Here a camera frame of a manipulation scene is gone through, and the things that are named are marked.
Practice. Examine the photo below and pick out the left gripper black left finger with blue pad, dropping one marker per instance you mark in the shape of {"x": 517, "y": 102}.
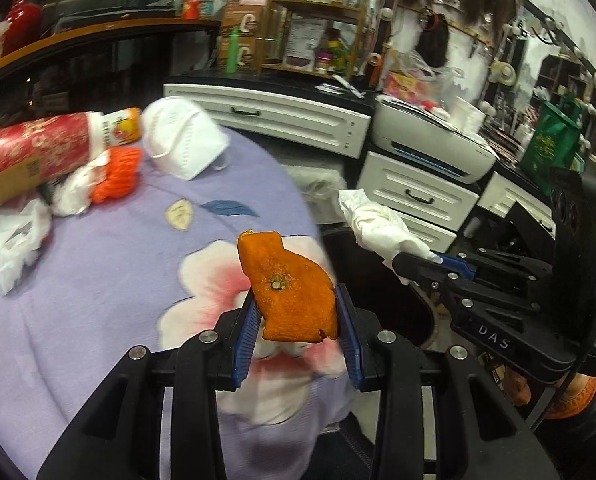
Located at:
{"x": 117, "y": 432}

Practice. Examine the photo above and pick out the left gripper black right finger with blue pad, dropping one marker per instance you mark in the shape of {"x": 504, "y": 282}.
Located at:
{"x": 440, "y": 413}

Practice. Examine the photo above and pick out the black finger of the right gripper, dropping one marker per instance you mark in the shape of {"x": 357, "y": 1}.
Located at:
{"x": 425, "y": 272}

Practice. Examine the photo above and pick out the white tissue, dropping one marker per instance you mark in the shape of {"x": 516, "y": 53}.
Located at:
{"x": 73, "y": 197}
{"x": 379, "y": 229}

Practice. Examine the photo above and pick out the orange peel piece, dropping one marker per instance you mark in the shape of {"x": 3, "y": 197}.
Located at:
{"x": 294, "y": 294}

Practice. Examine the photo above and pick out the white face mask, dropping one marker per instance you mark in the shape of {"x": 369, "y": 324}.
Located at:
{"x": 180, "y": 137}

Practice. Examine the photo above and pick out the red paper cup white lid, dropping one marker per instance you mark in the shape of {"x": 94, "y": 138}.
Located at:
{"x": 35, "y": 152}

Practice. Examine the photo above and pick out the white printer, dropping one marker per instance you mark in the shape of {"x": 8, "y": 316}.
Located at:
{"x": 410, "y": 132}

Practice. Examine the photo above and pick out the green shopping bag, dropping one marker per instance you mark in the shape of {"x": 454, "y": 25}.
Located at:
{"x": 554, "y": 143}

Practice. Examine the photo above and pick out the crumpled white plastic wrapper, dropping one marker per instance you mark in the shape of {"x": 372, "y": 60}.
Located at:
{"x": 23, "y": 229}

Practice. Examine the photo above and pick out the orange knitted scrubber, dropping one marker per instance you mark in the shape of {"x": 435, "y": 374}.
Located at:
{"x": 121, "y": 175}

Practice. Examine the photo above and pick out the wooden shelf rack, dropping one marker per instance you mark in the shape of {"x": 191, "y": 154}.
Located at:
{"x": 320, "y": 39}

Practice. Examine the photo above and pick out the green bottle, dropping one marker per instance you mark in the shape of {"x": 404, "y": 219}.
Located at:
{"x": 231, "y": 63}

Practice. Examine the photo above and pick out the yogurt drink bottle orange label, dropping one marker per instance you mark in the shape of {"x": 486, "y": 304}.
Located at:
{"x": 121, "y": 127}

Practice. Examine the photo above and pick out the red tin can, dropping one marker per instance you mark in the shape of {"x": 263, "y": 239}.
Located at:
{"x": 191, "y": 10}

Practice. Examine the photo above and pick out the curved wooden counter shelf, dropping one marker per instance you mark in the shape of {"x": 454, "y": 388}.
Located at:
{"x": 93, "y": 34}

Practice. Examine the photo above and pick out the red vase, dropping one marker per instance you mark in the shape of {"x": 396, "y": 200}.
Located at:
{"x": 22, "y": 26}

